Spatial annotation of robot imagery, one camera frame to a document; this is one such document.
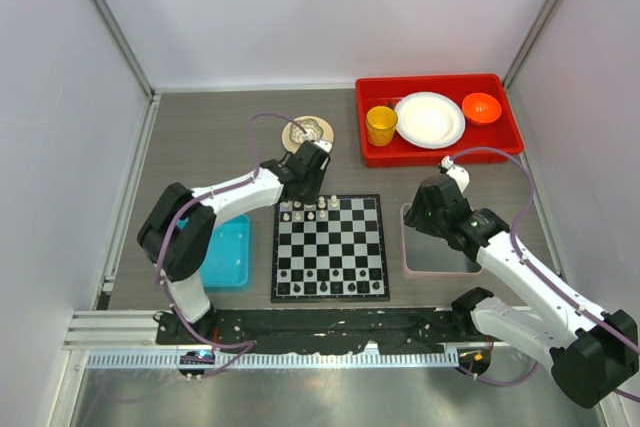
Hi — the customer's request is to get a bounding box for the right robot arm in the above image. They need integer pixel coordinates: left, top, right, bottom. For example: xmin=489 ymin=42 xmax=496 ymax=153
xmin=403 ymin=173 xmax=639 ymax=408

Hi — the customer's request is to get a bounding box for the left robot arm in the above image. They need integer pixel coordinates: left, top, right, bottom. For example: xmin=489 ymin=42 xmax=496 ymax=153
xmin=137 ymin=140 xmax=332 ymax=346

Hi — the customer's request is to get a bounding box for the black white chess board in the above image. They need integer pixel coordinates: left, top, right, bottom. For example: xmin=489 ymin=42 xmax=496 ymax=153
xmin=271 ymin=194 xmax=390 ymax=303

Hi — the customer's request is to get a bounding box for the patterned small bowl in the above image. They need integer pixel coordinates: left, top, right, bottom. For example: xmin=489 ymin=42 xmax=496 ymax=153
xmin=288 ymin=117 xmax=324 ymax=144

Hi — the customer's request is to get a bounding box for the silver metal tray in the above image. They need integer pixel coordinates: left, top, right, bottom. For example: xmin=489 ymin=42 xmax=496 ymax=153
xmin=400 ymin=203 xmax=482 ymax=280

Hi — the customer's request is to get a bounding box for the white paper plate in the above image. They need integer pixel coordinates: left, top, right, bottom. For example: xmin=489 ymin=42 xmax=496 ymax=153
xmin=394 ymin=92 xmax=466 ymax=150

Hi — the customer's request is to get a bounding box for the yellow plastic cup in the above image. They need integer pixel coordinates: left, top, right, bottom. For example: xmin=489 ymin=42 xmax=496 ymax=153
xmin=365 ymin=106 xmax=398 ymax=147

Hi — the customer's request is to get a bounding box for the red plastic bin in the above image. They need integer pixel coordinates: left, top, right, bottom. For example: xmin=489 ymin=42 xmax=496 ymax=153
xmin=355 ymin=73 xmax=524 ymax=168

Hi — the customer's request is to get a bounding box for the orange plastic bowl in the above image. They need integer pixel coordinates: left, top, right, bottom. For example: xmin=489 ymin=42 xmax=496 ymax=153
xmin=462 ymin=92 xmax=502 ymax=126

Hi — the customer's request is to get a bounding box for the blue plastic tray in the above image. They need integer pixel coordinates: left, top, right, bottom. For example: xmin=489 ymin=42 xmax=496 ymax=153
xmin=200 ymin=215 xmax=251 ymax=293

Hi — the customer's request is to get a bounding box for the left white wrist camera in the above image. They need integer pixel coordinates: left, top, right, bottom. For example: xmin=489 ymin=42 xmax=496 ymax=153
xmin=315 ymin=139 xmax=333 ymax=154

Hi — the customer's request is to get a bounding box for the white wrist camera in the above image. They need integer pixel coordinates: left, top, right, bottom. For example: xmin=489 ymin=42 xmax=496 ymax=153
xmin=439 ymin=156 xmax=470 ymax=193
xmin=315 ymin=139 xmax=333 ymax=154

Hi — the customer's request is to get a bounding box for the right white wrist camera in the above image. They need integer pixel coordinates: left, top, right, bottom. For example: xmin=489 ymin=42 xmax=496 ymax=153
xmin=439 ymin=156 xmax=470 ymax=193

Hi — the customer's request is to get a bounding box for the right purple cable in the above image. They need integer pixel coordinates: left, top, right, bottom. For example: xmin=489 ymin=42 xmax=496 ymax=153
xmin=439 ymin=146 xmax=640 ymax=403

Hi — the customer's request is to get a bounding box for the purple cable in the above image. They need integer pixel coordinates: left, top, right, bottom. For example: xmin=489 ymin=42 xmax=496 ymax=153
xmin=439 ymin=146 xmax=640 ymax=403
xmin=154 ymin=113 xmax=314 ymax=383

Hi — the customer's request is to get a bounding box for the black mounting base plate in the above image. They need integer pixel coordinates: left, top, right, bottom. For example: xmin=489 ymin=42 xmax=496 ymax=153
xmin=155 ymin=307 xmax=512 ymax=356

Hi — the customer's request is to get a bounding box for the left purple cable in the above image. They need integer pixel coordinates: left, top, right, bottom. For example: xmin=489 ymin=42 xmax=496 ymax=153
xmin=154 ymin=113 xmax=314 ymax=383

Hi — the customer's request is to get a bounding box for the aluminium frame rail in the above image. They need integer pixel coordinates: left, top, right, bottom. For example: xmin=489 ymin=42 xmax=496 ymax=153
xmin=63 ymin=304 xmax=609 ymax=348

